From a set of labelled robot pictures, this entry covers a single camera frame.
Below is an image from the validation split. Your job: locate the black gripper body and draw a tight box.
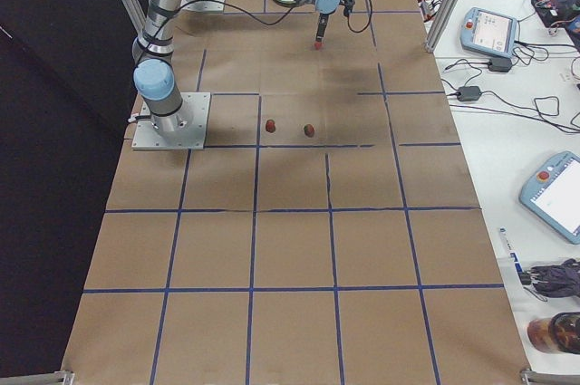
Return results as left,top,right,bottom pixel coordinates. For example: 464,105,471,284
318,14,330,28

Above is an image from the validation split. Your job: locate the black power adapter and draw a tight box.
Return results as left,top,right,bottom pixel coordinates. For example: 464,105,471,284
456,86,482,102

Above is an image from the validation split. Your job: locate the blue teach pendant far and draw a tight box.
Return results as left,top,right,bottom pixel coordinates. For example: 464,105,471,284
459,7,517,59

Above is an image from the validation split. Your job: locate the blue teach pendant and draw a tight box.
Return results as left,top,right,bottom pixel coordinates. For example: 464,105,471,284
519,151,580,245
459,7,517,59

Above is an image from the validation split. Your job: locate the blue teach pendant near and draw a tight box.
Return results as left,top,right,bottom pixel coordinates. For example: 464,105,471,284
519,151,580,245

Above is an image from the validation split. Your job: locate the black folded umbrella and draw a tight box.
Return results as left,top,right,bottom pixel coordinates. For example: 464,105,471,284
518,258,579,298

